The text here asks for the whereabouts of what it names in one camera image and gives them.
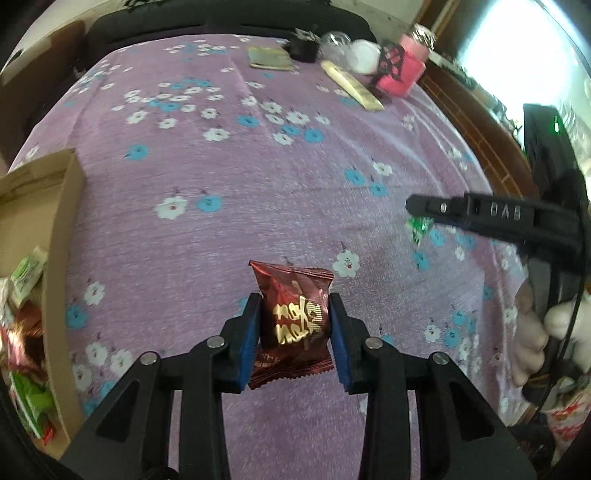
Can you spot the small black pot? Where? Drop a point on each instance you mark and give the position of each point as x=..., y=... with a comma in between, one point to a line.
x=303, y=46

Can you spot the dark red snack packet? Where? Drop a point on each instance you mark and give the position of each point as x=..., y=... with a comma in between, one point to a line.
x=295, y=327

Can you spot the cream lotion tube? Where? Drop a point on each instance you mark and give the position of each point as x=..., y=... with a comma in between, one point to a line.
x=352, y=86

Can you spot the cardboard box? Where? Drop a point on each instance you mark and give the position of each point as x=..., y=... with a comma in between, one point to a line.
x=39, y=204

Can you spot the purple floral tablecloth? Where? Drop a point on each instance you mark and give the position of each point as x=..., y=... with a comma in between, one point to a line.
x=197, y=164

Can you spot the clear green candy packet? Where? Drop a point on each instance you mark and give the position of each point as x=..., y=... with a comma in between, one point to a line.
x=419, y=227

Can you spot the olive green booklet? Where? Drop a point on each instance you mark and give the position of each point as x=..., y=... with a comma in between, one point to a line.
x=273, y=59

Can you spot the pink knitted pouch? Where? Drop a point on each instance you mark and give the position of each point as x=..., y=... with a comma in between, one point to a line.
x=414, y=67

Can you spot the wooden window frame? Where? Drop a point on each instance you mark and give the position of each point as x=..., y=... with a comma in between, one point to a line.
x=499, y=154

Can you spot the green snack packet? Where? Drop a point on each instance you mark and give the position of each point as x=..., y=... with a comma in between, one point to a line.
x=26, y=275

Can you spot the black sofa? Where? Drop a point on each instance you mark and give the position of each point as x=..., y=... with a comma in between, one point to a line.
x=139, y=22

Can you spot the right white-gloved hand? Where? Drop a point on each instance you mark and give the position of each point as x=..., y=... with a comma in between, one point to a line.
x=533, y=333

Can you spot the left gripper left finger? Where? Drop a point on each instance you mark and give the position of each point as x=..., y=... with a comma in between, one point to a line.
x=163, y=418

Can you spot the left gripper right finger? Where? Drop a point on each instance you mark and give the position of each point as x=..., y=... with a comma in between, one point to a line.
x=461, y=436

